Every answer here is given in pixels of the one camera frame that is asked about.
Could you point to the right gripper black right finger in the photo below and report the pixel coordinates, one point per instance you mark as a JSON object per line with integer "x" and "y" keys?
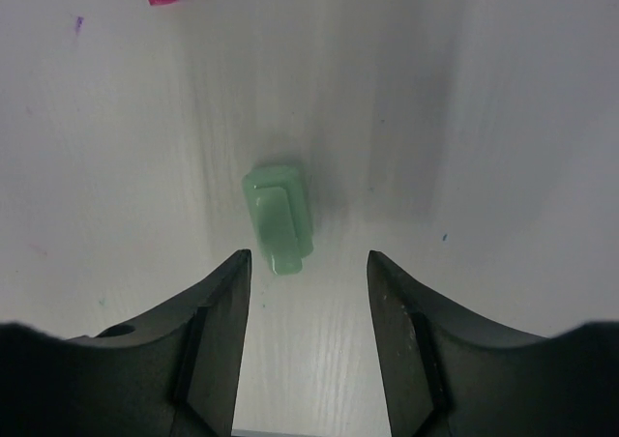
{"x": 448, "y": 371}

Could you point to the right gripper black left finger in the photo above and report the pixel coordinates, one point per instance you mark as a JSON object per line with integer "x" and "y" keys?
{"x": 171, "y": 371}

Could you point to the green highlighter cap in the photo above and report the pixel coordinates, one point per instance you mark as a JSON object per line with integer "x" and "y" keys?
{"x": 280, "y": 216}

